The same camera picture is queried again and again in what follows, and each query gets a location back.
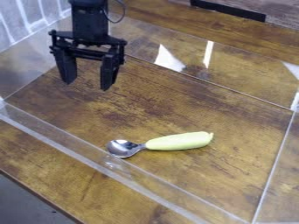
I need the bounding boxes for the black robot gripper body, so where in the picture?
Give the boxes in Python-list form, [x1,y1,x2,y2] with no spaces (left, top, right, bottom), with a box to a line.
[49,0,127,65]

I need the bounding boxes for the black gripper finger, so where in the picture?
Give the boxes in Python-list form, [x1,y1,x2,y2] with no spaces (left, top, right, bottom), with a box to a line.
[52,47,77,84]
[100,55,119,91]

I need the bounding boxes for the black bar in background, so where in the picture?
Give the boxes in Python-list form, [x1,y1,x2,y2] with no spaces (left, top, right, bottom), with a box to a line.
[190,0,267,22]

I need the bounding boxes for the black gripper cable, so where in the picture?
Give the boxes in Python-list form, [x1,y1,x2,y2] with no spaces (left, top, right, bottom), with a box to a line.
[101,0,127,25]

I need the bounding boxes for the green handled metal spoon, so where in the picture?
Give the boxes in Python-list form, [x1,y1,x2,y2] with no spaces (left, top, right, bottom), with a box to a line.
[107,131,214,158]

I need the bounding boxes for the clear acrylic enclosure walls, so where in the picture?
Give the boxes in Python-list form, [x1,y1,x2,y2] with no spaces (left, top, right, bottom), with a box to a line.
[0,18,299,224]

